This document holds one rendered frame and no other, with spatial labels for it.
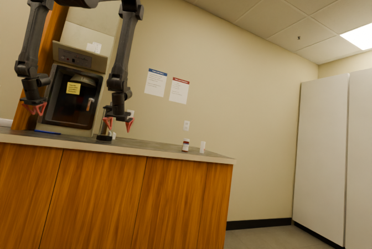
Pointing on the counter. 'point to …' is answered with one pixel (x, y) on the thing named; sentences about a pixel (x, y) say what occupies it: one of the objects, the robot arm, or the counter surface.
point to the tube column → (77, 14)
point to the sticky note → (73, 88)
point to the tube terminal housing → (84, 33)
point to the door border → (48, 89)
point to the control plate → (75, 58)
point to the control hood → (98, 65)
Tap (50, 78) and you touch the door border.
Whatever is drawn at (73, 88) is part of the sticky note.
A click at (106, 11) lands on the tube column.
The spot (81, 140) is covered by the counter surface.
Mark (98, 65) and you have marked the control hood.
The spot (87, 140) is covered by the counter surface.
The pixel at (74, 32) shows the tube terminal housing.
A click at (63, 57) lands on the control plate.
